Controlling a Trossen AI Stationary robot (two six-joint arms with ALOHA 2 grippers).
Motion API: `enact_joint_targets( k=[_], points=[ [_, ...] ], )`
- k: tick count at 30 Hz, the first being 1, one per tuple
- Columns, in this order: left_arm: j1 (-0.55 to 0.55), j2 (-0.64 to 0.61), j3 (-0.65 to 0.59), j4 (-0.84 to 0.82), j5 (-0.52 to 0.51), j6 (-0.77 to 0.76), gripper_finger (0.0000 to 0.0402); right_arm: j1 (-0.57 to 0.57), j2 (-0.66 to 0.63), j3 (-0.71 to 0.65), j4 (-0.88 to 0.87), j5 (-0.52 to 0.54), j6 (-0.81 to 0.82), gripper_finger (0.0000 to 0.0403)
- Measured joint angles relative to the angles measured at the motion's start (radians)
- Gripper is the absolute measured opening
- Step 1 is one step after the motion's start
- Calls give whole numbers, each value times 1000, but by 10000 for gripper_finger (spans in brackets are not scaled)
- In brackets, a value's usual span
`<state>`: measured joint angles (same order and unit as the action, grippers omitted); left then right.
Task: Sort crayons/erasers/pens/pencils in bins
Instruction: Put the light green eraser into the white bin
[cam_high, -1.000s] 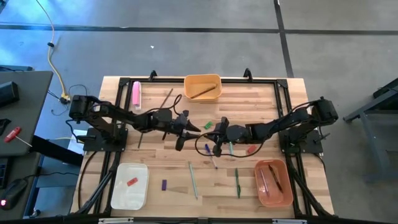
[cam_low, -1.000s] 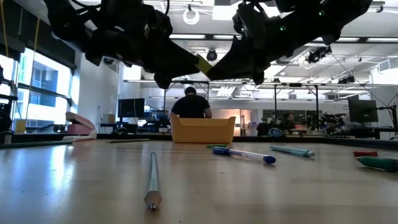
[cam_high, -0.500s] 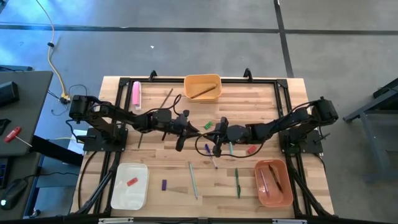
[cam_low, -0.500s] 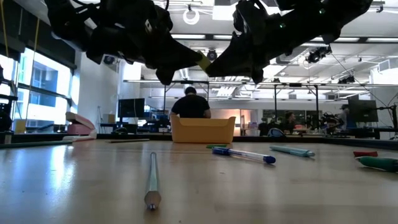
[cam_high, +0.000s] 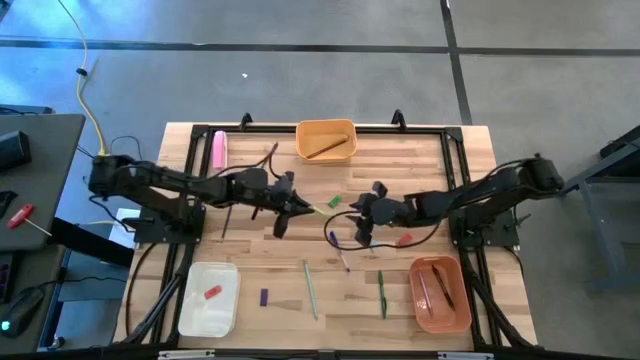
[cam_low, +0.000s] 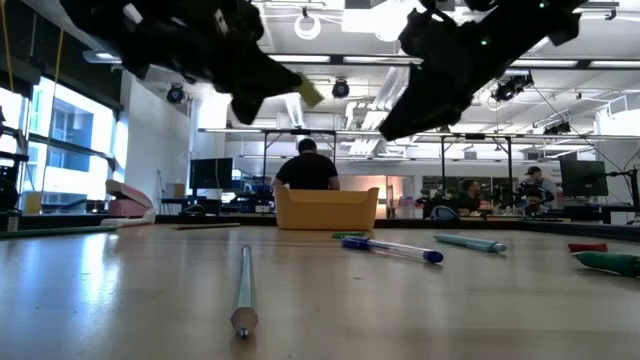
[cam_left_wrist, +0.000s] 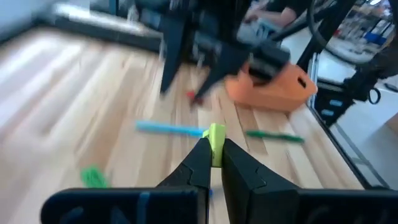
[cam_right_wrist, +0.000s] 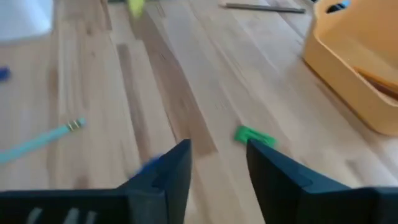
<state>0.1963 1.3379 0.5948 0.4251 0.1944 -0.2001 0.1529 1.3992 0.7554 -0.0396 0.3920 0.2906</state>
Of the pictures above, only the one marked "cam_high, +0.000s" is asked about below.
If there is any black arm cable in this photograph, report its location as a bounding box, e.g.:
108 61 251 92
214 142 281 177
323 209 444 252

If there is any orange plastic bin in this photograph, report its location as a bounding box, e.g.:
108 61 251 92
408 255 473 335

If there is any black computer mouse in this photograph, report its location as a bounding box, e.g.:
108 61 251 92
0 286 46 337

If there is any grey desk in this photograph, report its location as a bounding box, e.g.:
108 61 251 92
0 113 86 251

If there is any pink pen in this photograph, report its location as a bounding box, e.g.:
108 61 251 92
417 269 435 319

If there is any black speaker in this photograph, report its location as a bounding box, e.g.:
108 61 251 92
0 130 32 171

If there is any dark green pencil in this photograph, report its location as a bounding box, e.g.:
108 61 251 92
221 203 234 241

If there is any green pen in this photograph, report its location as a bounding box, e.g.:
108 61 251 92
376 269 389 321

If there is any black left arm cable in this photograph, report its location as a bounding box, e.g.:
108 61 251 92
214 142 281 177

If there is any pink stapler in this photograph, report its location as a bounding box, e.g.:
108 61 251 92
212 130 229 171

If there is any brown pencil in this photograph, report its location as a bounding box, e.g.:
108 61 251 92
305 134 350 160

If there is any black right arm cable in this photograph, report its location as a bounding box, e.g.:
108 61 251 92
323 209 444 252

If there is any teal pencil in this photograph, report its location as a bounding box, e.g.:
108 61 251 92
302 259 320 322

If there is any yellow floor cable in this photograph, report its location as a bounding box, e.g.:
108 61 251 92
57 0 109 156

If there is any white plastic bin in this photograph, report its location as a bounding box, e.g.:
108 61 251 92
177 261 242 339

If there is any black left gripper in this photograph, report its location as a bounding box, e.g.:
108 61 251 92
230 168 316 240

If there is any yellow plastic bin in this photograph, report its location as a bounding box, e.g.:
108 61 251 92
294 118 359 165

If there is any dark cart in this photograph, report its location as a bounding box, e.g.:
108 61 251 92
564 124 640 291

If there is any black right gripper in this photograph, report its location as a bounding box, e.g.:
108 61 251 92
348 180 417 249

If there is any clear pen with blue cap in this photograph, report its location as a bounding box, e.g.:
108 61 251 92
328 230 352 274

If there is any black pen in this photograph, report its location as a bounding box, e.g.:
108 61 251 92
430 264 457 312

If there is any black table frame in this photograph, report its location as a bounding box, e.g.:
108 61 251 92
114 122 539 351

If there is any red handled screwdriver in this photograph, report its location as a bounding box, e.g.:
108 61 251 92
6 203 54 237

